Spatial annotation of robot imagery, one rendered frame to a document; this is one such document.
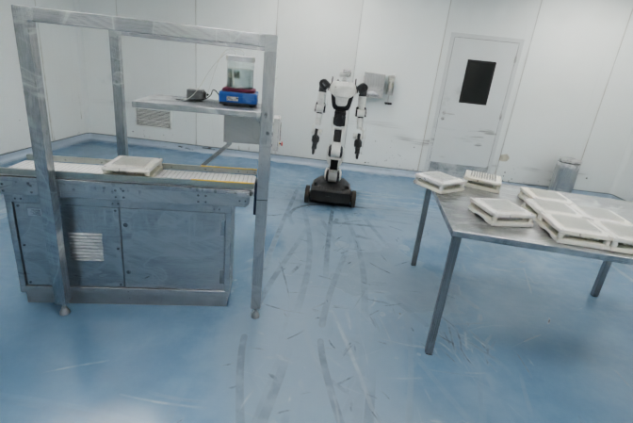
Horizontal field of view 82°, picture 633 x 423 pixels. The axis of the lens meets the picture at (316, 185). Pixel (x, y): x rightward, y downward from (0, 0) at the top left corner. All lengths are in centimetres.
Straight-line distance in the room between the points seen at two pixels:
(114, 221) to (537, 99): 556
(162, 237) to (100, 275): 45
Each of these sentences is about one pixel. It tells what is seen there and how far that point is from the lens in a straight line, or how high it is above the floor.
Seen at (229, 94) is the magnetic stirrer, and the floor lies 132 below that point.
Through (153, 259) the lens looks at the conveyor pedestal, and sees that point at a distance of 242.
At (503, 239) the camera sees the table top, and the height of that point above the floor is 79.
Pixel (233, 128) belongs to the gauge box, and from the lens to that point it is 221.
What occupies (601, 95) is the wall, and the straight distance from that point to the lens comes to 669.
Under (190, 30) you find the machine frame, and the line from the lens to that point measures 193.
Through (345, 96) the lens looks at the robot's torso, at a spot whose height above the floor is 122.
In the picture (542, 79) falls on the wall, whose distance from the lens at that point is 626.
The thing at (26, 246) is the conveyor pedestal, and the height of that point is 38.
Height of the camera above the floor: 152
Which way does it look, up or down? 18 degrees down
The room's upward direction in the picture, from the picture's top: 6 degrees clockwise
